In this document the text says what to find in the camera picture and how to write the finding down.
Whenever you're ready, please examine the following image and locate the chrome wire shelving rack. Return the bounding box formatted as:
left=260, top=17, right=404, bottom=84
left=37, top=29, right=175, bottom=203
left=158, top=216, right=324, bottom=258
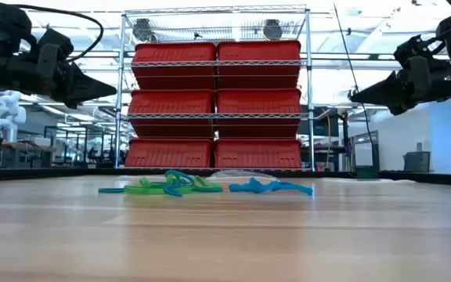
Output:
left=114, top=4, right=317, bottom=173

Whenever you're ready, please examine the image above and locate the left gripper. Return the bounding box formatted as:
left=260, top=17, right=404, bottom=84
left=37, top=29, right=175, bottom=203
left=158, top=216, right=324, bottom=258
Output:
left=0, top=42, right=117, bottom=110

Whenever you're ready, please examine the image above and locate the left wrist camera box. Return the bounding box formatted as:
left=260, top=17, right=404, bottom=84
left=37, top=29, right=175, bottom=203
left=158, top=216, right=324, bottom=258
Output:
left=32, top=27, right=74, bottom=63

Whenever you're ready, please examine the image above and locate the wooden workbench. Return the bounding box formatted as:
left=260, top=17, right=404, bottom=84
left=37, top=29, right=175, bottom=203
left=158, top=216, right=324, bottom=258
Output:
left=0, top=137, right=57, bottom=168

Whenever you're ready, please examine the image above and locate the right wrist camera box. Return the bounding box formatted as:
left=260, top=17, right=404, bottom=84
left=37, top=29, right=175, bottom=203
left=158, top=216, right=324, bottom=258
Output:
left=393, top=34, right=446, bottom=66

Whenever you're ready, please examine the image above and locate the black aluminium table frame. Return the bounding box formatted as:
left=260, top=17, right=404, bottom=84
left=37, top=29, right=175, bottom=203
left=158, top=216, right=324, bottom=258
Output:
left=0, top=166, right=451, bottom=187

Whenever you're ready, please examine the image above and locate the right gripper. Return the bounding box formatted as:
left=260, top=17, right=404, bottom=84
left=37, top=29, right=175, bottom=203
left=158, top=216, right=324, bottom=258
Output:
left=349, top=54, right=451, bottom=117

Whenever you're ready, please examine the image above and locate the black framed screen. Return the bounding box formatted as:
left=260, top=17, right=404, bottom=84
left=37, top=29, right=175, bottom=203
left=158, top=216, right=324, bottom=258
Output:
left=348, top=131, right=380, bottom=172

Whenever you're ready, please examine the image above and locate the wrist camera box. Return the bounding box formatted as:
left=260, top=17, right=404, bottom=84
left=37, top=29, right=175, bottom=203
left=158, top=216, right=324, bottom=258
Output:
left=393, top=34, right=446, bottom=66
left=32, top=27, right=74, bottom=63

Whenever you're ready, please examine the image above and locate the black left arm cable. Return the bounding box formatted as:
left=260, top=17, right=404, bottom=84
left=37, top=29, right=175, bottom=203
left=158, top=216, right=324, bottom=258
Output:
left=12, top=3, right=105, bottom=63

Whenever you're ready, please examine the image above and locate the grey round fan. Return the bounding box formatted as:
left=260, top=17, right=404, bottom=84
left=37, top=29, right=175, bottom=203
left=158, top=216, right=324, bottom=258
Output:
left=132, top=18, right=158, bottom=43
left=262, top=18, right=284, bottom=41

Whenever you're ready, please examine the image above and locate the black workstation frame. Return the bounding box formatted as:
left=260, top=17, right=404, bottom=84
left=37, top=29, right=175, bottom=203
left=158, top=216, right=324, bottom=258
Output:
left=43, top=124, right=117, bottom=168

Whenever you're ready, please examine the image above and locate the red plastic bin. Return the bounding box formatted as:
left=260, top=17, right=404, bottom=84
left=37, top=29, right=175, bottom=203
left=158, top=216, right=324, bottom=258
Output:
left=131, top=42, right=217, bottom=90
left=214, top=137, right=303, bottom=169
left=216, top=40, right=302, bottom=89
left=215, top=88, right=303, bottom=138
left=124, top=137, right=215, bottom=168
left=127, top=89, right=215, bottom=138

